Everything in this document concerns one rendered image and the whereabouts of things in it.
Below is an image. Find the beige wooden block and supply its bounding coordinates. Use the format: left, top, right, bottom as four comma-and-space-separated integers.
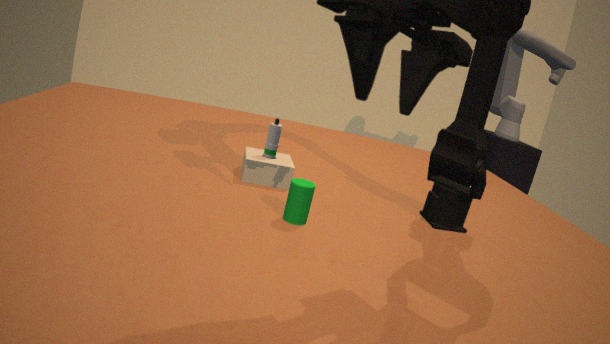
242, 146, 295, 190

